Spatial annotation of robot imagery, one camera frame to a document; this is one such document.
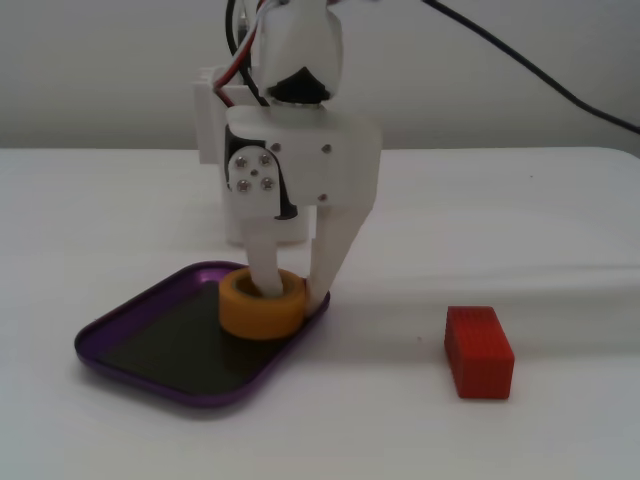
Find red and white wires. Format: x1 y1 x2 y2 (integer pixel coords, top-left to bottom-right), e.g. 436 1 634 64
213 0 281 97

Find purple metal tray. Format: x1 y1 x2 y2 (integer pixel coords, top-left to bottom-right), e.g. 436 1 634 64
73 259 332 409

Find long black power cable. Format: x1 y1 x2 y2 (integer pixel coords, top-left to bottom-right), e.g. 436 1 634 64
422 0 640 135

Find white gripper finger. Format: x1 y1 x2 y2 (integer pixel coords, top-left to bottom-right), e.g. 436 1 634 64
227 146 291 302
305 203 372 320

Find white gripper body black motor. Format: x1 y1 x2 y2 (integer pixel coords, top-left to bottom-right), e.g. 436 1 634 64
222 104 385 222

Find yellow tape roll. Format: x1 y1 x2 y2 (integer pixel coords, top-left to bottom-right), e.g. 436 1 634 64
218 268 306 342

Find thin black cable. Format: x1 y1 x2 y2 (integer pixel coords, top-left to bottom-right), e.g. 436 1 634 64
223 0 269 107

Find red rectangular block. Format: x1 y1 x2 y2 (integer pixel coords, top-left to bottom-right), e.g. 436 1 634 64
443 304 516 401

